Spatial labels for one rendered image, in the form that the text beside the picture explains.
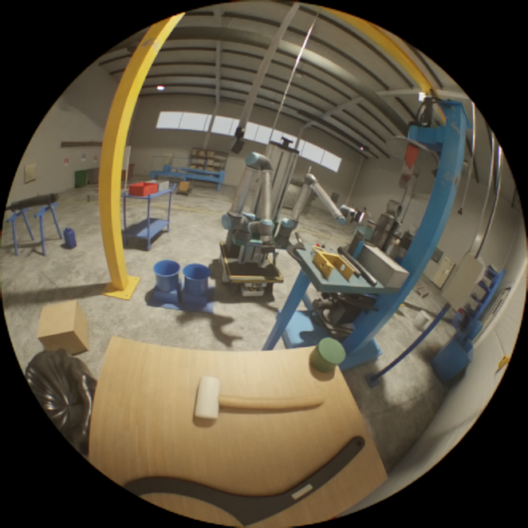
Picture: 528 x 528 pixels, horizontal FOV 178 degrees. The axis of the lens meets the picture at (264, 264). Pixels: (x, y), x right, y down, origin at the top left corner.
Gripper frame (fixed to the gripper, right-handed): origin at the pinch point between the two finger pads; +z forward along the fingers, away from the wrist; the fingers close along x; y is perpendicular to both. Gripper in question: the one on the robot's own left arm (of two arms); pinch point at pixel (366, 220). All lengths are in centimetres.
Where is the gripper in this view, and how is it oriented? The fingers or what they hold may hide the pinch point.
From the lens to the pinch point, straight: 188.7
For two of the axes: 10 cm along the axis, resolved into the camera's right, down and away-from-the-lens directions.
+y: 8.0, -0.9, 6.0
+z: 5.4, 5.4, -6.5
